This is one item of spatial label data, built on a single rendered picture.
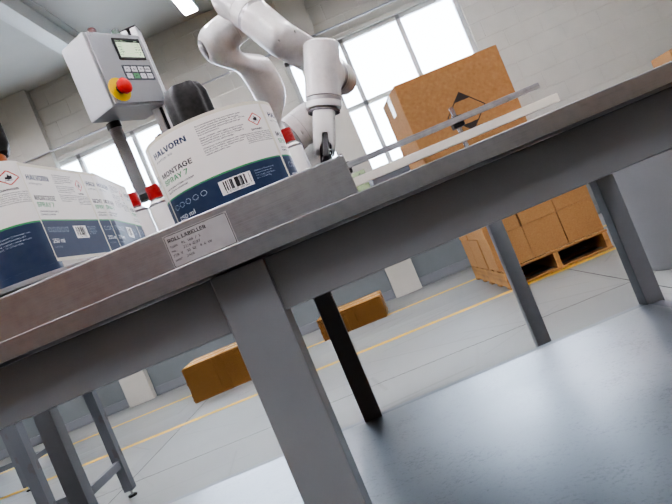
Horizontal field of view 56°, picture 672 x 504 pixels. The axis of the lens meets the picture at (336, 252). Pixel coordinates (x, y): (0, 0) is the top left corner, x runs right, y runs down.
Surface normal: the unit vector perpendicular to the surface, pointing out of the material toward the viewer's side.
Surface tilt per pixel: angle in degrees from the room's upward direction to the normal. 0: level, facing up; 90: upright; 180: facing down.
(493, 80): 90
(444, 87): 90
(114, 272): 90
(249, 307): 90
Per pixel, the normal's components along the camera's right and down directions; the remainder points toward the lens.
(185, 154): -0.27, 0.13
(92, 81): -0.53, 0.23
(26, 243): 0.61, -0.25
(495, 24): -0.05, 0.04
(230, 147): 0.26, -0.10
